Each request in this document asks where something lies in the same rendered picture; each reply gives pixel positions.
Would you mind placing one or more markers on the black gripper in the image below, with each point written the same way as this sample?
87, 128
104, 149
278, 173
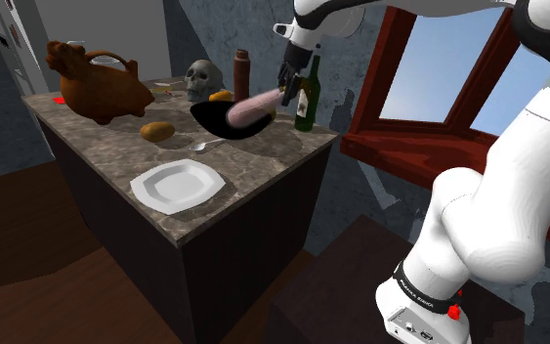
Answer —
298, 56

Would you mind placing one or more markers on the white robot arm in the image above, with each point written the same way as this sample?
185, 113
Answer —
508, 190

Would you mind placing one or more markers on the green wine bottle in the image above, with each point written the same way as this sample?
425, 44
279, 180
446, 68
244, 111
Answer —
307, 102

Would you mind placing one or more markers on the brown bottle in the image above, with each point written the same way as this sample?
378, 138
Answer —
241, 76

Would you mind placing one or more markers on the orange fruit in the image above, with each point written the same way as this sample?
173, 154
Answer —
220, 96

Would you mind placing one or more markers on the grey skull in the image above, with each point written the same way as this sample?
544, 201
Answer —
202, 78

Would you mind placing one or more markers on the silver spoon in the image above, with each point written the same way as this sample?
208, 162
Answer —
200, 146

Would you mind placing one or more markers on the red framed window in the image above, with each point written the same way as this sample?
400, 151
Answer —
393, 147

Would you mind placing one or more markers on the yellow flat thing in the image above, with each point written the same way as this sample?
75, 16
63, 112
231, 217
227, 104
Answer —
161, 89

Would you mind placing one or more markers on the brown potato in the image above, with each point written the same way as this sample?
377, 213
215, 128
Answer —
157, 131

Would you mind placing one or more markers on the white plate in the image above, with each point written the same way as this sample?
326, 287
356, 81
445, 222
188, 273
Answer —
177, 186

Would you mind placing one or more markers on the dark cabinet with marble top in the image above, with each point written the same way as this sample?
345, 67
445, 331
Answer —
241, 238

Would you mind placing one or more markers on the brown rooster figure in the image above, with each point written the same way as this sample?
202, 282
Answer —
98, 90

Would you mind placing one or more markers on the small red flat thing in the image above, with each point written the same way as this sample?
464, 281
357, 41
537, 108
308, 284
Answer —
59, 100

